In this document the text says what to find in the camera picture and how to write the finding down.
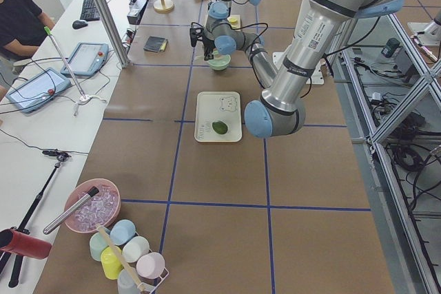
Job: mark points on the black keyboard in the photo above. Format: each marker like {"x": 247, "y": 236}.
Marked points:
{"x": 89, "y": 11}

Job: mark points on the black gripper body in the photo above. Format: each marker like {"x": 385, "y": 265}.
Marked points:
{"x": 207, "y": 43}

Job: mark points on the wooden mug tree stand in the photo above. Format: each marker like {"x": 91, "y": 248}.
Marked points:
{"x": 163, "y": 6}

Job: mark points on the aluminium frame post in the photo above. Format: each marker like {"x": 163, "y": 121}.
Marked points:
{"x": 113, "y": 15}

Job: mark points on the wooden stick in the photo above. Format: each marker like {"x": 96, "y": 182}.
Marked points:
{"x": 139, "y": 284}

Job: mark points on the pink cup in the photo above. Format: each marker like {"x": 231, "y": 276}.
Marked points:
{"x": 151, "y": 265}

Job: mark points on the black computer mouse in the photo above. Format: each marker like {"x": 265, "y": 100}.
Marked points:
{"x": 78, "y": 24}

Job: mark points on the black tripod stick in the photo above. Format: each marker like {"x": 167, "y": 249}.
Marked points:
{"x": 61, "y": 156}

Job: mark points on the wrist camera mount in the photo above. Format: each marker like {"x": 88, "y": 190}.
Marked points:
{"x": 196, "y": 35}

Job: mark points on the white cup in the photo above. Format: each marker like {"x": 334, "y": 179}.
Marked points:
{"x": 137, "y": 247}

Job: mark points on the green avocado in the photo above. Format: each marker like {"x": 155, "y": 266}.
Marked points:
{"x": 220, "y": 127}

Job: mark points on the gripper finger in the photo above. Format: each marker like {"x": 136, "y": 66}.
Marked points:
{"x": 207, "y": 53}

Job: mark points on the red cylinder bottle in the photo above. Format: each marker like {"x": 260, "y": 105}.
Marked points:
{"x": 13, "y": 241}

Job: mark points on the teach pendant tablet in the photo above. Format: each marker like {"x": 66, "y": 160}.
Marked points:
{"x": 88, "y": 58}
{"x": 38, "y": 91}

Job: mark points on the light green bowl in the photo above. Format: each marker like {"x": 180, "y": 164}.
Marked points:
{"x": 219, "y": 61}

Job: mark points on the near teach pendant tablet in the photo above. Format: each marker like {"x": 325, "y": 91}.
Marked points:
{"x": 38, "y": 91}

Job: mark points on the far teach pendant tablet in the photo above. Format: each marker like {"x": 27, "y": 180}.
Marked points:
{"x": 88, "y": 58}

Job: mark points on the grey folded cloth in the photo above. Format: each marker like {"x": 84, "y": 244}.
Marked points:
{"x": 155, "y": 44}

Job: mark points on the blue cup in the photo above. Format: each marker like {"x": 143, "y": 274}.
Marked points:
{"x": 122, "y": 232}

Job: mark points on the green cup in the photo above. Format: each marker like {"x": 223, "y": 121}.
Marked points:
{"x": 97, "y": 245}

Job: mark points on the wooden cutting board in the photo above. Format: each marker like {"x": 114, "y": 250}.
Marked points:
{"x": 211, "y": 22}

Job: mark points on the seated person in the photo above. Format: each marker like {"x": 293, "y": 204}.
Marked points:
{"x": 23, "y": 25}

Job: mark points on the white cup rack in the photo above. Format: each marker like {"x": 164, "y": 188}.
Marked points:
{"x": 157, "y": 281}

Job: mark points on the silver rod with green tip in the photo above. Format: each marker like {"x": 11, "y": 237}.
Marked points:
{"x": 84, "y": 98}

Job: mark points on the grey cup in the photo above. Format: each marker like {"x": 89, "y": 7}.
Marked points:
{"x": 125, "y": 284}

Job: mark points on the metal cylinder tool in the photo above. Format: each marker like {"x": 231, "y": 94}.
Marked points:
{"x": 68, "y": 212}

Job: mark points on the yellow cup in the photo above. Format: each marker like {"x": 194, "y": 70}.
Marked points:
{"x": 110, "y": 264}

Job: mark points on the cream bear tray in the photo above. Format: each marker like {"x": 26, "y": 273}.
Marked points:
{"x": 214, "y": 107}

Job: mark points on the pink bowl with ice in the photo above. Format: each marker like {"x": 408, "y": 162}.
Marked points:
{"x": 101, "y": 209}

